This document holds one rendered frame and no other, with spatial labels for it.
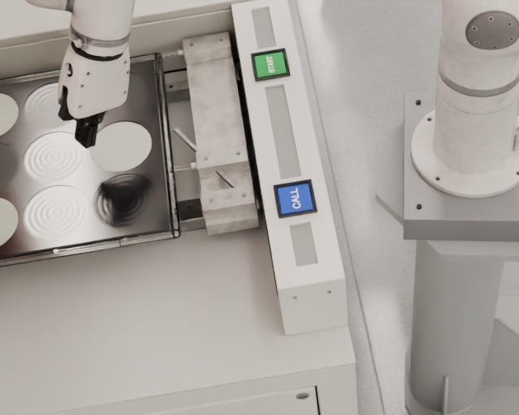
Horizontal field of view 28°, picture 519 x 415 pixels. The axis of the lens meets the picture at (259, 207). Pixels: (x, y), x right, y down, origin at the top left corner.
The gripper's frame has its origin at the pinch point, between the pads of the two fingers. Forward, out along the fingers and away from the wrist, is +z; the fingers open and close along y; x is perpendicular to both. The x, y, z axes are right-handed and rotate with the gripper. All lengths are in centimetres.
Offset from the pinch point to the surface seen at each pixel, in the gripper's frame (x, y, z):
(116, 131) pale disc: 2.8, 8.9, 4.7
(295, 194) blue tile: -30.8, 13.2, -4.5
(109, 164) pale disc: -1.5, 4.5, 6.8
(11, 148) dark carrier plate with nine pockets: 13.0, -3.5, 10.6
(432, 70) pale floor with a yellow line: 23, 142, 42
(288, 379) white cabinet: -44.2, 5.3, 17.4
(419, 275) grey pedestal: -37, 51, 25
